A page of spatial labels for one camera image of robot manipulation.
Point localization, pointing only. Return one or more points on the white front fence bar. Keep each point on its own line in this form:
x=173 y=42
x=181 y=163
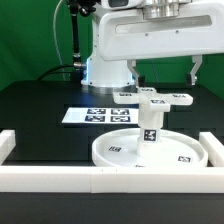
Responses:
x=110 y=180

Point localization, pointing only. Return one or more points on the white marker sheet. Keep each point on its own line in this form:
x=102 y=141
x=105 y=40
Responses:
x=101 y=115

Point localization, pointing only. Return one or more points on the white fence bar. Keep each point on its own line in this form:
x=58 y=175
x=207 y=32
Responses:
x=213 y=147
x=7 y=144
x=110 y=180

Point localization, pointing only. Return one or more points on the white right fence bar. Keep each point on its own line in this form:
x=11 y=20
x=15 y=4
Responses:
x=213 y=147

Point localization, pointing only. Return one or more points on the white round table top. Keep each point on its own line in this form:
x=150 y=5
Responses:
x=132 y=148

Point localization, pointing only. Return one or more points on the white left fence bar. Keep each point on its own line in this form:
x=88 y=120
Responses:
x=7 y=144

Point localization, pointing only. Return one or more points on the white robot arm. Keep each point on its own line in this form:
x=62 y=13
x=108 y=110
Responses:
x=106 y=76

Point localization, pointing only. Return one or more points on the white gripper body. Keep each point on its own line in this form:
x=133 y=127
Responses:
x=126 y=34

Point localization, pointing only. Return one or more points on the black camera pole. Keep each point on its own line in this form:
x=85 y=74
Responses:
x=83 y=8

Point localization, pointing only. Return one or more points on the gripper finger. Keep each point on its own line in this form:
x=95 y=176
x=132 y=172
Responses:
x=191 y=77
x=139 y=80

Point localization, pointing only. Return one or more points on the white cross-shaped table base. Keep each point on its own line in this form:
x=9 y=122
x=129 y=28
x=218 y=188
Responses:
x=149 y=99

